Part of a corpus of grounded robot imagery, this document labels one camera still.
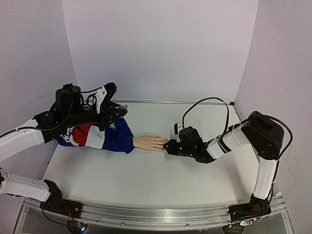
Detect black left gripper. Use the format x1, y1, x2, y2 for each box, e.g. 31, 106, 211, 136
65, 101, 127, 131

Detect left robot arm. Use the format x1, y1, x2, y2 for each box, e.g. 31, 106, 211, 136
0, 82, 126, 218

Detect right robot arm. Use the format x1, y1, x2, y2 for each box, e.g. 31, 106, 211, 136
163, 111, 293, 225

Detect mannequin hand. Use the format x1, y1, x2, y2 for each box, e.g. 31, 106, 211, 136
133, 135, 169, 151

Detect blue red white jacket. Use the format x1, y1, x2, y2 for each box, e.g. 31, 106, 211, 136
56, 118, 135, 154

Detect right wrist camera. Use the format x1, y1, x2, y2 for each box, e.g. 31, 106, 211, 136
174, 122, 183, 143

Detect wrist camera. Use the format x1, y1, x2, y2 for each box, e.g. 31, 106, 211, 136
174, 122, 183, 143
95, 82, 117, 114

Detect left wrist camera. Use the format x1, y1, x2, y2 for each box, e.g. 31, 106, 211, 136
95, 82, 117, 114

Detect aluminium front rail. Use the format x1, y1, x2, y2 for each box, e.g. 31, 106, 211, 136
24, 195, 287, 231

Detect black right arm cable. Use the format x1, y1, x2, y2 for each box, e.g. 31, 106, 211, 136
182, 97, 293, 161

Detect black left base cable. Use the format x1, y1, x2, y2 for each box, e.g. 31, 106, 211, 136
38, 199, 78, 226

